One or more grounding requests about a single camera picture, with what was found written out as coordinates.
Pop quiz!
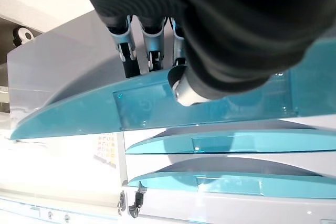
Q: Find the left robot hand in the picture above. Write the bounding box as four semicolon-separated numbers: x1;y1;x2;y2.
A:
72;0;336;107

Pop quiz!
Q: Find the white medical cart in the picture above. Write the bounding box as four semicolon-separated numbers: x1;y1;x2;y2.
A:
0;129;336;224

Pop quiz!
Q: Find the black cart lock key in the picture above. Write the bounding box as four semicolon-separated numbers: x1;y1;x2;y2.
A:
128;180;146;218

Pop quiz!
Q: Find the bed caster wheel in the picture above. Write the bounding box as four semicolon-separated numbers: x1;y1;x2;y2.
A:
12;26;36;46

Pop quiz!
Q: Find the small metal cart lock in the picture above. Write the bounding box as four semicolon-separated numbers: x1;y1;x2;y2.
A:
117;191;127;209

